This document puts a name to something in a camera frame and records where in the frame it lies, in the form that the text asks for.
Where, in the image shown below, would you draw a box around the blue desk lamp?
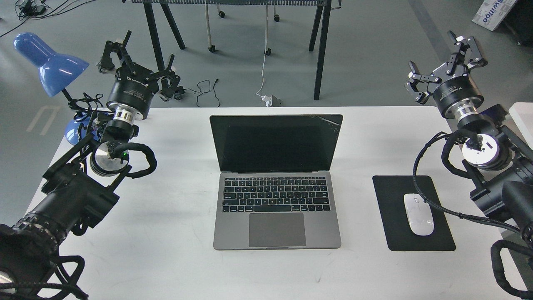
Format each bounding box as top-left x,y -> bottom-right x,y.
13,32 -> 89,145

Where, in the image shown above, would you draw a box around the black mouse pad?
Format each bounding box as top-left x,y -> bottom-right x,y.
372,175 -> 456,251

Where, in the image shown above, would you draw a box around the black metal frame table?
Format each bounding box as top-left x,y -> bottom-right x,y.
138,0 -> 333,101

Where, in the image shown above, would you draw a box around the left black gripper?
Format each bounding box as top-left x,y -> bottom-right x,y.
97,30 -> 184,120

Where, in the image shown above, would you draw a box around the grey laptop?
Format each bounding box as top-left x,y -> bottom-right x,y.
209,114 -> 343,250

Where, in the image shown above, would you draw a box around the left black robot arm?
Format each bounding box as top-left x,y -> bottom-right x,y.
1,32 -> 180,300

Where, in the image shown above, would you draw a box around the white computer mouse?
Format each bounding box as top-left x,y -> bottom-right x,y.
403,193 -> 434,237

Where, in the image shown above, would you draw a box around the white side table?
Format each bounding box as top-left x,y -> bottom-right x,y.
509,102 -> 533,148

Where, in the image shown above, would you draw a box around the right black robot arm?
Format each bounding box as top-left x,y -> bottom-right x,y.
406,32 -> 533,300

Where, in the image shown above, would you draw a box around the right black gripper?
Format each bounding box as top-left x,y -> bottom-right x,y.
405,31 -> 488,120

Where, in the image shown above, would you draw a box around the white cardboard box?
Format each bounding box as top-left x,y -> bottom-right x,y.
472,0 -> 517,32

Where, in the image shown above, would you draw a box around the white power adapter with cable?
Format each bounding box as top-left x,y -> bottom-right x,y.
255,4 -> 274,108

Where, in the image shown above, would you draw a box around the black cable bundle floor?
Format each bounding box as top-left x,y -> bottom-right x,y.
1,0 -> 95,38

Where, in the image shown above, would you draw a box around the black cable on floor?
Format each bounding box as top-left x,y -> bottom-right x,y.
183,78 -> 220,108

